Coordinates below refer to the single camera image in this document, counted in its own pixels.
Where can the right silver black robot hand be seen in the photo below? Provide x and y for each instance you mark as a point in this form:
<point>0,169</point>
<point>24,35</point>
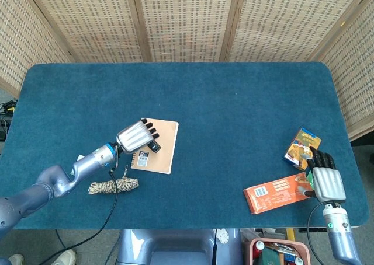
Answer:
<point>328,183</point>

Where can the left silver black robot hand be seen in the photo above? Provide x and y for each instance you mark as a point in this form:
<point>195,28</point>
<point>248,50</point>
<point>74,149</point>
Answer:
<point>135,138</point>

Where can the black stapler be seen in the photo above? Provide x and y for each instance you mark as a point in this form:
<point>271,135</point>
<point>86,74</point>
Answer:
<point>155,146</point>

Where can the yellow blue carton box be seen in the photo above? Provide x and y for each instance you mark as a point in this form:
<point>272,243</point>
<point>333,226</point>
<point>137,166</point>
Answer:
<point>301,148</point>

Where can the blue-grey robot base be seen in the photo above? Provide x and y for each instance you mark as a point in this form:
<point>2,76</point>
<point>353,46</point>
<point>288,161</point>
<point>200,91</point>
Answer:
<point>175,247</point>

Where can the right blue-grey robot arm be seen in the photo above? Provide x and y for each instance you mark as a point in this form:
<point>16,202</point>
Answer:
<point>340,233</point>

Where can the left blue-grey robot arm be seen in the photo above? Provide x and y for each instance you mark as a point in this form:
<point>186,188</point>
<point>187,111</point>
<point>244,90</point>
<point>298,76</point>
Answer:
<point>58,181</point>

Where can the brown spiral notebook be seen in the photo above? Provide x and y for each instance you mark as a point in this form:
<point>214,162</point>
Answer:
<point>163,154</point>

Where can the green white packet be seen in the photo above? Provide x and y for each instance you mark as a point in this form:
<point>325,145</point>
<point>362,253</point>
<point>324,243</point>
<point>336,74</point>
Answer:
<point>310,181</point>

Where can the flat orange box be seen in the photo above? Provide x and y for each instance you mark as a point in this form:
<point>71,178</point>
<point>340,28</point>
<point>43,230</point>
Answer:
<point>271,195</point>

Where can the blue table mat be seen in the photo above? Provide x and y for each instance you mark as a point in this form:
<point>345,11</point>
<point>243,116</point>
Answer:
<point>219,101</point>

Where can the dark green book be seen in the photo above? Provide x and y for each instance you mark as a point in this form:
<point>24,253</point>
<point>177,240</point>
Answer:
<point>268,257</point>

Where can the red bottle white cap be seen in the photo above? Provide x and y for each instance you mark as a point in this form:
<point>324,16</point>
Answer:
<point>258,249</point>

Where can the pink plastic basket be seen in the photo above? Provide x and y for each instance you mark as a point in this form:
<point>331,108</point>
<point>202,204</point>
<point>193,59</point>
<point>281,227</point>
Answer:
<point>248,250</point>

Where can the woven bamboo folding screen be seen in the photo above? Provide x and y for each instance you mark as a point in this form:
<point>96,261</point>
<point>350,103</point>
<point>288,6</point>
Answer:
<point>187,22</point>

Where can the white shoe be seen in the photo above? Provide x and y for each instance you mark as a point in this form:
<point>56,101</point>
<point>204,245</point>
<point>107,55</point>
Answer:
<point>17,259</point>
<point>65,257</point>

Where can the yellow post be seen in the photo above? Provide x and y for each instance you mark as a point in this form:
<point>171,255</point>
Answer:
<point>290,234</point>

